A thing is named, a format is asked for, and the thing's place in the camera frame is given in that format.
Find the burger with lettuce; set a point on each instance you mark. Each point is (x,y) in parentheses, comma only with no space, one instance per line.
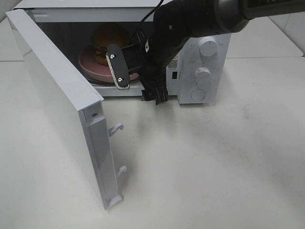
(106,34)

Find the white timer knob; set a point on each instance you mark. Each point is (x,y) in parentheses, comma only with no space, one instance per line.
(202,75)

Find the glass microwave turntable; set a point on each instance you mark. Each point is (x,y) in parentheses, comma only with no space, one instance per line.
(100,82)

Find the upper white power knob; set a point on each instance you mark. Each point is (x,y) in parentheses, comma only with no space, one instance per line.
(207,46)

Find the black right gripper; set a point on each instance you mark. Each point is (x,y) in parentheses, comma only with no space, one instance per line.
(148,58)

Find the pink round plate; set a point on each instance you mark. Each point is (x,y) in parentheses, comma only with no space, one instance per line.
(92,69)

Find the round white door release button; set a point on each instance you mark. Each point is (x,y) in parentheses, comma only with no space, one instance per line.
(198,94)

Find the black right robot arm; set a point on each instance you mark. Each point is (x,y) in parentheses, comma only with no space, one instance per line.
(214,14)

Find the white warning label sticker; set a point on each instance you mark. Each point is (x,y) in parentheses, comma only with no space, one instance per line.
(173,64)

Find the white microwave door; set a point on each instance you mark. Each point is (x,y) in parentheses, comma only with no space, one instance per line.
(73,106)

